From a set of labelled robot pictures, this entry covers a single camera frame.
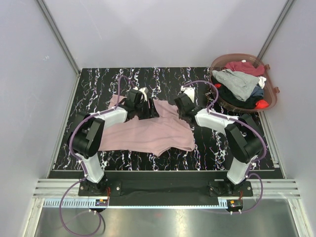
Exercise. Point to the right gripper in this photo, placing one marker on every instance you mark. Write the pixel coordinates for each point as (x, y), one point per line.
(180, 114)

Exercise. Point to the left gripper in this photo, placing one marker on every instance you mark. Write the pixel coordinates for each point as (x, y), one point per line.
(150, 112)

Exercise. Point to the pink tank top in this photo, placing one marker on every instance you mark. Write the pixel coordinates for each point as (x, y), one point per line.
(154, 135)

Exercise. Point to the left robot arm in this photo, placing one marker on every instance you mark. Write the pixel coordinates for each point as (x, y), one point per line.
(86, 134)

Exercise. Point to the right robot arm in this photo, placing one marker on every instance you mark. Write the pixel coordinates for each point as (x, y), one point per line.
(244, 138)

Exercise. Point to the brown plastic laundry basket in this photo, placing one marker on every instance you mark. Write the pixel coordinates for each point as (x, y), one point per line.
(270, 92)

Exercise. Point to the black garment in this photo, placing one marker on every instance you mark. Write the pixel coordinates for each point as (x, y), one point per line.
(228, 96)

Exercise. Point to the maroon garment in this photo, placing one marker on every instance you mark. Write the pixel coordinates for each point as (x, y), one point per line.
(245, 67)

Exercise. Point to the blue garment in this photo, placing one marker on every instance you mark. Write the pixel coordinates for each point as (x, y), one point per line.
(257, 92)

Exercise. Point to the red orange garment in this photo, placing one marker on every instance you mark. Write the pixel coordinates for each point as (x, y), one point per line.
(261, 104)

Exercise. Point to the white garment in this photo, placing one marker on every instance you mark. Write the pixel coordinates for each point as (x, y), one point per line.
(262, 81)

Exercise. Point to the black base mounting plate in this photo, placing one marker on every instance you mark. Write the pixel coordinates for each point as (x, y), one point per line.
(214, 183)

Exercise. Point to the left small electronics board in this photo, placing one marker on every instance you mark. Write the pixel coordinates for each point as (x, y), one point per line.
(101, 202)

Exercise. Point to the small electronics board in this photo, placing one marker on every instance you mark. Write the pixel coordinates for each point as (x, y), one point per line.
(101, 202)
(235, 205)

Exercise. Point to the right small electronics board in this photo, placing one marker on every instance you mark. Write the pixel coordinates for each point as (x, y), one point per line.
(235, 205)

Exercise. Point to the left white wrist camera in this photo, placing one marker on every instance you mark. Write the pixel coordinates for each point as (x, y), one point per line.
(144, 91)

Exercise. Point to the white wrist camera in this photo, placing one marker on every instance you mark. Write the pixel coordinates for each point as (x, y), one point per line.
(189, 91)
(144, 91)

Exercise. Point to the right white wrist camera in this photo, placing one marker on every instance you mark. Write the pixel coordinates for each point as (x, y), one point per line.
(189, 91)

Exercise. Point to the aluminium frame rail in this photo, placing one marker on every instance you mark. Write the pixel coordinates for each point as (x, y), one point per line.
(272, 188)

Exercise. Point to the left aluminium corner post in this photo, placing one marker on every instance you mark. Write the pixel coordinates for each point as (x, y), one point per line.
(58, 36)

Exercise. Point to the aluminium corner post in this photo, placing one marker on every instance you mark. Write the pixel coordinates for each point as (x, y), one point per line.
(275, 28)
(58, 36)

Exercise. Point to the right aluminium corner post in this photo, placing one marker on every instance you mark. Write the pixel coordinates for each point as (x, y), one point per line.
(275, 28)

